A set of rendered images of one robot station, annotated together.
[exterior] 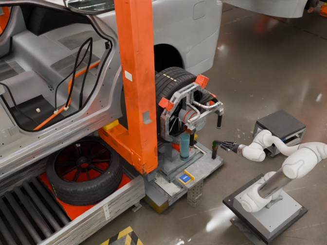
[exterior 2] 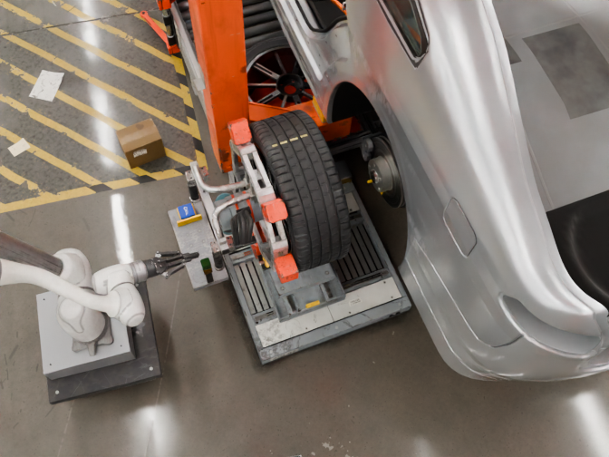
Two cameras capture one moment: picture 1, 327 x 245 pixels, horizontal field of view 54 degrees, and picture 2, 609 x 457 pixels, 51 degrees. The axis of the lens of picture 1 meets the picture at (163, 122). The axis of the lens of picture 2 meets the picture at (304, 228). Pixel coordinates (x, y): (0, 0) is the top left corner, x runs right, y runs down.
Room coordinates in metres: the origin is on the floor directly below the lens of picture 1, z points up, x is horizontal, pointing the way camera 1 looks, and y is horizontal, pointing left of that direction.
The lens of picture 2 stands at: (2.71, -1.36, 3.23)
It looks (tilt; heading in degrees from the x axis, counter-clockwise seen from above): 64 degrees down; 106
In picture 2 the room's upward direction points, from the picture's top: 5 degrees clockwise
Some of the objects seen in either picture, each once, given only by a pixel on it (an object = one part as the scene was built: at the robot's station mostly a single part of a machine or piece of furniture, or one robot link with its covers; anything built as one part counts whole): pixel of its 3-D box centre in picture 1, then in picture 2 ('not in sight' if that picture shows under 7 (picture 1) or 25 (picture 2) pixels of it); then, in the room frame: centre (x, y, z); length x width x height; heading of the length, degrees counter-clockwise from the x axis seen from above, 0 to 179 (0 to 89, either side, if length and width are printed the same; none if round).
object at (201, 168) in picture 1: (198, 170); (198, 244); (1.89, -0.30, 0.44); 0.43 x 0.17 x 0.03; 132
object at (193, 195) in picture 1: (194, 188); not in sight; (1.87, -0.28, 0.21); 0.10 x 0.10 x 0.42; 42
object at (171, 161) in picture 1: (172, 147); (293, 243); (2.30, -0.08, 0.32); 0.40 x 0.30 x 0.28; 132
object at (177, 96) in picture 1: (186, 114); (258, 203); (2.17, -0.20, 0.85); 0.54 x 0.07 x 0.54; 132
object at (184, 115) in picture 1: (191, 118); (242, 209); (2.12, -0.24, 0.85); 0.21 x 0.14 x 0.14; 42
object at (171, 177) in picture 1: (175, 158); (295, 266); (2.33, -0.12, 0.13); 0.50 x 0.36 x 0.10; 132
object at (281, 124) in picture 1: (278, 134); not in sight; (2.62, -1.27, 0.17); 0.43 x 0.36 x 0.34; 120
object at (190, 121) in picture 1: (189, 109); (219, 170); (2.01, -0.20, 1.03); 0.19 x 0.18 x 0.11; 42
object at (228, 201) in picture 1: (261, 214); (106, 345); (1.62, -0.85, 0.15); 0.50 x 0.50 x 0.30; 35
